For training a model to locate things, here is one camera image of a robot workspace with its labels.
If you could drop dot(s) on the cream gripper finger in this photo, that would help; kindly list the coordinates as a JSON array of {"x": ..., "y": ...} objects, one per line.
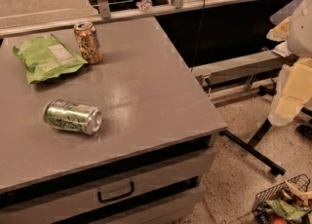
[
  {"x": 280, "y": 31},
  {"x": 294, "y": 90}
]

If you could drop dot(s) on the green soda can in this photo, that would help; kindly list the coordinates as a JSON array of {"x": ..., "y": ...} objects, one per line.
[{"x": 70, "y": 116}]

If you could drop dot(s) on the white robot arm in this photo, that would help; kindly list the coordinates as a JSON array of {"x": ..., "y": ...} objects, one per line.
[{"x": 299, "y": 37}]

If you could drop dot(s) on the orange soda can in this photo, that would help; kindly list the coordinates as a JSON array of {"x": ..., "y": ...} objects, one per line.
[{"x": 87, "y": 40}]

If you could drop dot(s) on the white packet on shelf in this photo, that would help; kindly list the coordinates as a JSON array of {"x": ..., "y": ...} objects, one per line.
[{"x": 282, "y": 49}]

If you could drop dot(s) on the green bag in basket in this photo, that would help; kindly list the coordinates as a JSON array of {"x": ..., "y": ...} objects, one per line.
[{"x": 285, "y": 210}]

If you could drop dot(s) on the clear plastic water bottle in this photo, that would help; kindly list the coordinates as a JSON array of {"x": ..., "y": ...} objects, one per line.
[{"x": 145, "y": 5}]

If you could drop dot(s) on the grey drawer cabinet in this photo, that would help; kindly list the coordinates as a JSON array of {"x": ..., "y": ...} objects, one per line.
[{"x": 158, "y": 129}]

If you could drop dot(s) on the green chip bag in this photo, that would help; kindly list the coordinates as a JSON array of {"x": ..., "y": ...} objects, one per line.
[{"x": 46, "y": 57}]

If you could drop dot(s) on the black metal floor frame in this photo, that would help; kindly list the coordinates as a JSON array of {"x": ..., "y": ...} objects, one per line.
[{"x": 250, "y": 147}]

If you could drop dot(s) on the black wire basket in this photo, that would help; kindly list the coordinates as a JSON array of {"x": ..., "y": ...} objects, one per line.
[{"x": 294, "y": 191}]

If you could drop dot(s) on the black drawer handle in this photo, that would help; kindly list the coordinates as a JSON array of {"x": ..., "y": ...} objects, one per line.
[{"x": 116, "y": 195}]

